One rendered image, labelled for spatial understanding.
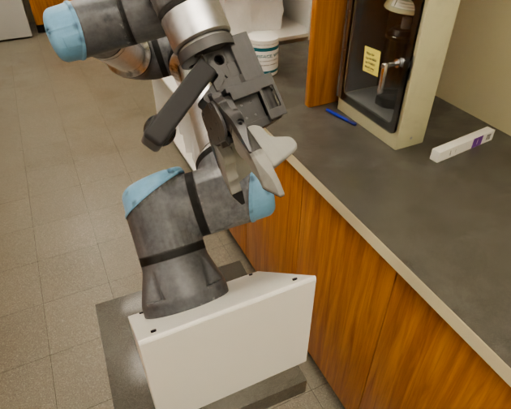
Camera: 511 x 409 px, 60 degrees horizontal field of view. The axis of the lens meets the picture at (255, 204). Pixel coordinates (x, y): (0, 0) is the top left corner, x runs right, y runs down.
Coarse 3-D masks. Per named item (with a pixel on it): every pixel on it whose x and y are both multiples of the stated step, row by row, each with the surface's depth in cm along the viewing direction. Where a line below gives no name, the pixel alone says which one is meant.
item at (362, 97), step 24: (360, 0) 133; (384, 0) 124; (408, 0) 116; (360, 24) 136; (384, 24) 126; (408, 24) 118; (360, 48) 139; (384, 48) 129; (408, 48) 120; (360, 72) 142; (408, 72) 124; (360, 96) 145; (384, 96) 134; (384, 120) 137
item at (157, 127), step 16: (208, 64) 51; (192, 80) 51; (208, 80) 51; (176, 96) 50; (192, 96) 50; (160, 112) 49; (176, 112) 50; (144, 128) 50; (160, 128) 49; (144, 144) 52; (160, 144) 49
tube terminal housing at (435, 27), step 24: (432, 0) 112; (456, 0) 115; (432, 24) 117; (432, 48) 121; (432, 72) 127; (408, 96) 128; (432, 96) 132; (360, 120) 151; (408, 120) 134; (408, 144) 140
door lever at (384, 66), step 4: (396, 60) 125; (384, 64) 123; (388, 64) 124; (392, 64) 125; (396, 64) 125; (384, 68) 124; (388, 68) 125; (380, 72) 126; (384, 72) 125; (380, 76) 126; (384, 76) 126; (380, 80) 127; (384, 80) 126; (380, 84) 127; (384, 84) 127; (380, 88) 128; (380, 92) 128
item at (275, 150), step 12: (252, 132) 51; (264, 132) 51; (240, 144) 49; (264, 144) 50; (276, 144) 50; (288, 144) 50; (240, 156) 51; (252, 156) 48; (264, 156) 48; (276, 156) 49; (288, 156) 49; (252, 168) 49; (264, 168) 48; (264, 180) 48; (276, 180) 48; (276, 192) 48
